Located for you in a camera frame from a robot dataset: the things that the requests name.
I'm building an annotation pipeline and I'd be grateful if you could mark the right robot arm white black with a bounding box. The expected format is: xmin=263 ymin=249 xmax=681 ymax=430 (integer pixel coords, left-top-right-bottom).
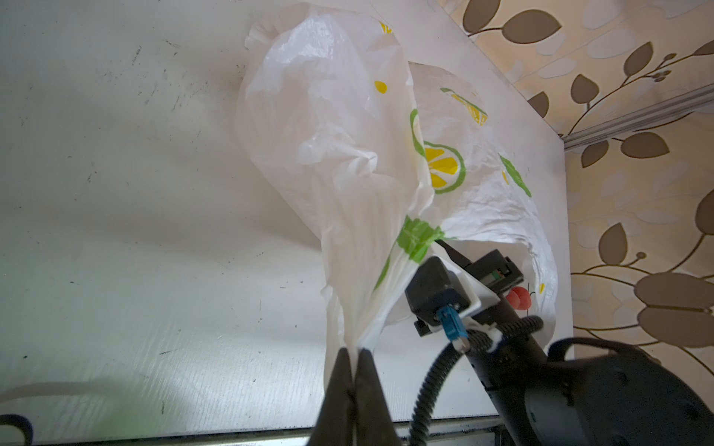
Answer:
xmin=405 ymin=249 xmax=713 ymax=445

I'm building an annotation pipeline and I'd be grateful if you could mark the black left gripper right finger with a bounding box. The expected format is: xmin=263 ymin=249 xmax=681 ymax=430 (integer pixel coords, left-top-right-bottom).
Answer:
xmin=354 ymin=349 xmax=402 ymax=446

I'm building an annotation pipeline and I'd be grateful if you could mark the small red fake fruit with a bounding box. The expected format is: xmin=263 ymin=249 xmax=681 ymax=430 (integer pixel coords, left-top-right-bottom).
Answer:
xmin=506 ymin=286 xmax=533 ymax=311

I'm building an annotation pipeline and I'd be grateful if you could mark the aluminium corner post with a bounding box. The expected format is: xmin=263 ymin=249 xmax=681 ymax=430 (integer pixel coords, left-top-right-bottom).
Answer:
xmin=563 ymin=84 xmax=713 ymax=152

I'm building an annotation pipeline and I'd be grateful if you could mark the white plastic bag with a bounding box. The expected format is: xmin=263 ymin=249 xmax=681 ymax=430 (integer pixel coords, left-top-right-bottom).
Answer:
xmin=236 ymin=3 xmax=558 ymax=371

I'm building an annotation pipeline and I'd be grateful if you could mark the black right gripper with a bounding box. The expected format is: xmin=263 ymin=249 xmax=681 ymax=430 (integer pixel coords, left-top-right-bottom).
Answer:
xmin=405 ymin=241 xmax=543 ymax=390

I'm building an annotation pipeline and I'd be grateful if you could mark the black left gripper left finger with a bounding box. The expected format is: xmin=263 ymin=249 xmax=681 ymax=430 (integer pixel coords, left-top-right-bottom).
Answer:
xmin=307 ymin=349 xmax=356 ymax=446

